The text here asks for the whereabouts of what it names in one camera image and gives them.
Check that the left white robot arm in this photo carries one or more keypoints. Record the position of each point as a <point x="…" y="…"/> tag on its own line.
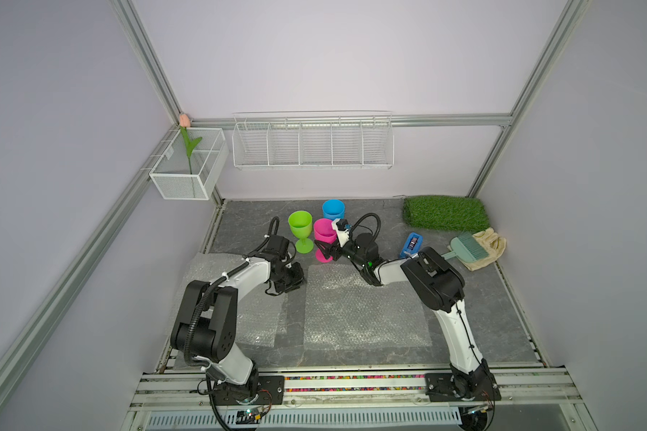
<point x="205" y="326"/>

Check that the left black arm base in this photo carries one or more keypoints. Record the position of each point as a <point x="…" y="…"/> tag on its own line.
<point x="263" y="390"/>

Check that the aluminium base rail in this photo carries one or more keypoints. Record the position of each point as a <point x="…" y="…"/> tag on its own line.
<point x="528" y="390"/>

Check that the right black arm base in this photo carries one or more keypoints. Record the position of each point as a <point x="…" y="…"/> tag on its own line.
<point x="461" y="387"/>

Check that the green artificial grass mat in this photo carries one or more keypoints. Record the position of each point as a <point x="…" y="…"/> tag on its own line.
<point x="446" y="213"/>

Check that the white slotted cable duct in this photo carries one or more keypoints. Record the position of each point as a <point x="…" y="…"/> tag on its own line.
<point x="282" y="419"/>

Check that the beige cloth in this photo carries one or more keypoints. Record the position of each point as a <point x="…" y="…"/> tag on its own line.
<point x="493" y="243"/>

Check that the blue plastic wine glass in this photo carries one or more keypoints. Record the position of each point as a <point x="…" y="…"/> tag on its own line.
<point x="333" y="209"/>

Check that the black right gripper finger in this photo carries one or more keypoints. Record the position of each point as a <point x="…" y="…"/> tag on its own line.
<point x="341" y="224"/>
<point x="323" y="250"/>

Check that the artificial pink tulip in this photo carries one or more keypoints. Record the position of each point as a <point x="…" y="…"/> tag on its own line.
<point x="189" y="142"/>

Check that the pink plastic wine glass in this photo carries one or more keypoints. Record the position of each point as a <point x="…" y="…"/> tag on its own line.
<point x="323" y="233"/>

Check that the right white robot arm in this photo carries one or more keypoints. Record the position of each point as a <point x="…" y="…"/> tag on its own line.
<point x="439" y="286"/>

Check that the white wire wall shelf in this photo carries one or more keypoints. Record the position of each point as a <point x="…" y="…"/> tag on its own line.
<point x="292" y="140"/>

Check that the green plastic wine glass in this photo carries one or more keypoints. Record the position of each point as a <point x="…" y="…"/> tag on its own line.
<point x="301" y="225"/>

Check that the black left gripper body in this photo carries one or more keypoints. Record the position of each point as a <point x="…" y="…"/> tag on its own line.
<point x="289" y="277"/>

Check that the white mesh wall basket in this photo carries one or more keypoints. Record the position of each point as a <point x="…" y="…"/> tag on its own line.
<point x="170" y="173"/>

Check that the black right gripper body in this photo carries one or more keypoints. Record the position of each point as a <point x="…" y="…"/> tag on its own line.
<point x="349" y="250"/>

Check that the blue tape dispenser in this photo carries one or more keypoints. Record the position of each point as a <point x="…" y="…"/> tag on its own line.
<point x="412" y="245"/>

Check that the green dustpan brush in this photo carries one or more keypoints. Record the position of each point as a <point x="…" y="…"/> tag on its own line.
<point x="466" y="248"/>

